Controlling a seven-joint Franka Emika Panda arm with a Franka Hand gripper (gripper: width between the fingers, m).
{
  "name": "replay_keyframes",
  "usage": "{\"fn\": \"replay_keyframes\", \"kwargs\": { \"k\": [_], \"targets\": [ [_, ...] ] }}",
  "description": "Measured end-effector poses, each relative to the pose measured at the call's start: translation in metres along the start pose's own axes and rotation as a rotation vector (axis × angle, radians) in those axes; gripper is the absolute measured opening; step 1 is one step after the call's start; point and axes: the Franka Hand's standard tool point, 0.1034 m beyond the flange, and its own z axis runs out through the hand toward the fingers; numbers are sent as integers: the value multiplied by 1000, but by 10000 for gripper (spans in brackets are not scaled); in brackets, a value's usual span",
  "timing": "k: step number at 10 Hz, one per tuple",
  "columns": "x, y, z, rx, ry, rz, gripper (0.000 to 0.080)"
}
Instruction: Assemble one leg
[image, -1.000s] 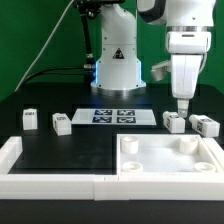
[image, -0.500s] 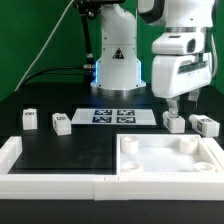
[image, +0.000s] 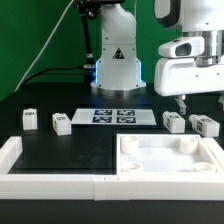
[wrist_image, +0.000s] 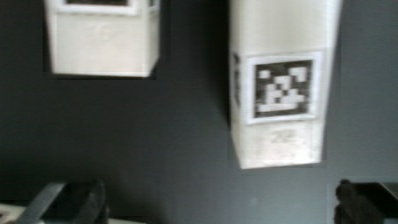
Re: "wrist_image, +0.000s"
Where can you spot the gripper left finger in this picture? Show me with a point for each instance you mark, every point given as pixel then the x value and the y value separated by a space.
pixel 69 203

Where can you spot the white leg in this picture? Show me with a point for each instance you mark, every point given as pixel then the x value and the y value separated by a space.
pixel 283 34
pixel 103 34

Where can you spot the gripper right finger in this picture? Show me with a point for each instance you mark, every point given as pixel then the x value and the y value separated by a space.
pixel 366 203

